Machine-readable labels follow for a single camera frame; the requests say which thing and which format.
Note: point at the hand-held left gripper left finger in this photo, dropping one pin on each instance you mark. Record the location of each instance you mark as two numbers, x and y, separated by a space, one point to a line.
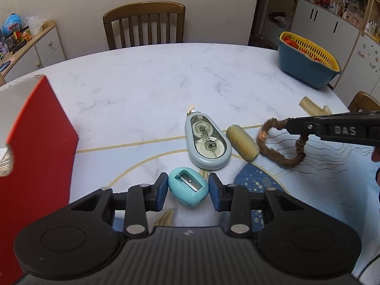
162 193

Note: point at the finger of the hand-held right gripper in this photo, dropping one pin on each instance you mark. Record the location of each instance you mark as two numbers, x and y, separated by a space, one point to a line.
302 126

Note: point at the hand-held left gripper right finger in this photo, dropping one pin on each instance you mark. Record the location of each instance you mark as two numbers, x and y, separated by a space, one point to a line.
214 194

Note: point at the teal pencil sharpener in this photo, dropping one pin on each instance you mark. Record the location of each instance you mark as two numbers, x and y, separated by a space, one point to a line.
188 187

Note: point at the brown scrunchie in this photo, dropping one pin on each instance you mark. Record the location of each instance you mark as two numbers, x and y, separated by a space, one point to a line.
277 157

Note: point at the light blue correction tape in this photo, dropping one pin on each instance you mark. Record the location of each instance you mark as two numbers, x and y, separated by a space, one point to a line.
207 142

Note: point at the red and white storage box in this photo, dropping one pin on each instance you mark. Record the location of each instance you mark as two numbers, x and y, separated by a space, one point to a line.
38 160

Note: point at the person's right hand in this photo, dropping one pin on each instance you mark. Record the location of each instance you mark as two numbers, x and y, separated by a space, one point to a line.
377 155

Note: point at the beige wooden piece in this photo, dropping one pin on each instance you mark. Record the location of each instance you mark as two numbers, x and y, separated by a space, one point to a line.
310 106

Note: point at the blue plastic basin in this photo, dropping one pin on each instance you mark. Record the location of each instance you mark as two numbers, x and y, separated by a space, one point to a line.
302 68

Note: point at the beige wooden cylinder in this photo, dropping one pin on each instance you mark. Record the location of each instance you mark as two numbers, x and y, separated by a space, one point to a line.
242 142

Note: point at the yellow strainer basket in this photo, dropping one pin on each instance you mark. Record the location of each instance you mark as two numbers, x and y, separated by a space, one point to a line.
322 52

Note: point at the pile of strawberries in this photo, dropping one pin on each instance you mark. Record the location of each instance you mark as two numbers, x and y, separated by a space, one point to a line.
297 46

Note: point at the light wooden sideboard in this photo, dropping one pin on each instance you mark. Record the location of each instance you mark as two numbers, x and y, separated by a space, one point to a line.
38 50

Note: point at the row of toy boxes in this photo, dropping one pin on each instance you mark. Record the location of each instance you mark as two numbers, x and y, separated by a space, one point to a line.
16 40

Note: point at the clear plastic bag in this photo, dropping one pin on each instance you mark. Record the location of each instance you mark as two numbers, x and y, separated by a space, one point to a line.
33 25

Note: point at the blue globe toy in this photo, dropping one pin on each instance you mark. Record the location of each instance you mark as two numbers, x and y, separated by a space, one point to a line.
12 24

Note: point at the white wall cabinet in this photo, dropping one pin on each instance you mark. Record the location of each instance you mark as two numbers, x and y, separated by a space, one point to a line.
335 20

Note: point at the dark wooden door frame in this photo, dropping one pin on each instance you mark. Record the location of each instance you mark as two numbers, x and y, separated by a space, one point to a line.
258 9

